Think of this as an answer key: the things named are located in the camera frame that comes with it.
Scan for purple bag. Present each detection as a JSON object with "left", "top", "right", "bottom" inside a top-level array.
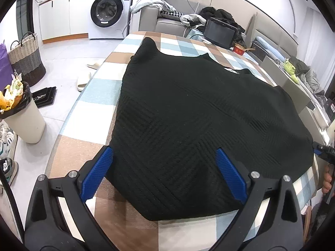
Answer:
[{"left": 0, "top": 40, "right": 15, "bottom": 84}]

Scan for grey crumpled bedding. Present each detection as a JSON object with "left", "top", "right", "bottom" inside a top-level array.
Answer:
[{"left": 289, "top": 57, "right": 326, "bottom": 100}]

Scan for grey sofa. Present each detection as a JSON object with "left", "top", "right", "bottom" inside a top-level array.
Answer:
[{"left": 139, "top": 0, "right": 252, "bottom": 45}]

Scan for black framed glass door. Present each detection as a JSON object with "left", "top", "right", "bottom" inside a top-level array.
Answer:
[{"left": 16, "top": 0, "right": 36, "bottom": 36}]

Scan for woven laundry basket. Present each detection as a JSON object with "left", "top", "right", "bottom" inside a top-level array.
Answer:
[{"left": 7, "top": 31, "right": 46, "bottom": 87}]

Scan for black knit sweater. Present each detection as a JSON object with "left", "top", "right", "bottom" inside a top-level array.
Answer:
[{"left": 108, "top": 37, "right": 314, "bottom": 221}]

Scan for houndstooth pillow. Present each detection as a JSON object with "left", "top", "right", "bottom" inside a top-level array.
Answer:
[{"left": 160, "top": 10, "right": 185, "bottom": 19}]

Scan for green plush toy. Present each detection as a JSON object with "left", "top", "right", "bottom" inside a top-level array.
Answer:
[{"left": 284, "top": 59, "right": 296, "bottom": 74}]

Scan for brown blue checked tablecloth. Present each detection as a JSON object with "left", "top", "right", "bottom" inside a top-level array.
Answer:
[{"left": 43, "top": 31, "right": 327, "bottom": 251}]

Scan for black tray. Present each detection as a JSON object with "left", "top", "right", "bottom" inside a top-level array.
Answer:
[{"left": 31, "top": 86, "right": 57, "bottom": 108}]

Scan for light grey garment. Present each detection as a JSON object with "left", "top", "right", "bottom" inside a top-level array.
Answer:
[{"left": 130, "top": 0, "right": 177, "bottom": 13}]

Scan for black braided cable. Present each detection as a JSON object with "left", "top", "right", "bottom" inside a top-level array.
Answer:
[{"left": 0, "top": 159, "right": 24, "bottom": 242}]

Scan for person's right hand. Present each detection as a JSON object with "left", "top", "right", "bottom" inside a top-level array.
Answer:
[{"left": 321, "top": 164, "right": 333, "bottom": 194}]

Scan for white grey garment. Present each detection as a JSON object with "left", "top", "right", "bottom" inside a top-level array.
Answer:
[{"left": 180, "top": 14, "right": 207, "bottom": 28}]

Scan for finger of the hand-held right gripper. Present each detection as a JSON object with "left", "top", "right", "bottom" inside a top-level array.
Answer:
[{"left": 312, "top": 141, "right": 335, "bottom": 166}]

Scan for blue pillow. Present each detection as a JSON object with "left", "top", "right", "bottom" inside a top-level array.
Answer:
[{"left": 255, "top": 36, "right": 284, "bottom": 60}]

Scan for pile of black clothes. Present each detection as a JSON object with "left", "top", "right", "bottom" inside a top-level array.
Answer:
[{"left": 200, "top": 6, "right": 245, "bottom": 47}]

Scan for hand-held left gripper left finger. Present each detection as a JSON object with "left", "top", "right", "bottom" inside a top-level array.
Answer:
[{"left": 24, "top": 146, "right": 116, "bottom": 251}]

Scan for white washing machine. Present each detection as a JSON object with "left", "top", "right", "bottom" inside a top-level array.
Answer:
[{"left": 88, "top": 0, "right": 135, "bottom": 40}]

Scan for red bowl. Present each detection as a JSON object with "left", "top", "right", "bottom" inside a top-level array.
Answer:
[{"left": 233, "top": 43, "right": 248, "bottom": 55}]

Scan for white lower kitchen cabinets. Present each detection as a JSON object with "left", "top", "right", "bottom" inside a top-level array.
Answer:
[{"left": 39, "top": 0, "right": 91, "bottom": 44}]

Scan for white green sneaker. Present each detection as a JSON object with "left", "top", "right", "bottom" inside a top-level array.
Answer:
[
  {"left": 0, "top": 124, "right": 18, "bottom": 160},
  {"left": 0, "top": 158, "right": 19, "bottom": 186}
]

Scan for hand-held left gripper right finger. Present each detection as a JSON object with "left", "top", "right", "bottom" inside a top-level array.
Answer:
[{"left": 209, "top": 148, "right": 304, "bottom": 251}]

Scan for black countertop oven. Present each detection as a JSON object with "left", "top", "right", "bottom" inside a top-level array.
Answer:
[{"left": 204, "top": 17, "right": 237, "bottom": 50}]

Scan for white trash bin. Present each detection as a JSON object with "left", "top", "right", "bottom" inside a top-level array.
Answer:
[{"left": 0, "top": 77, "right": 46, "bottom": 144}]

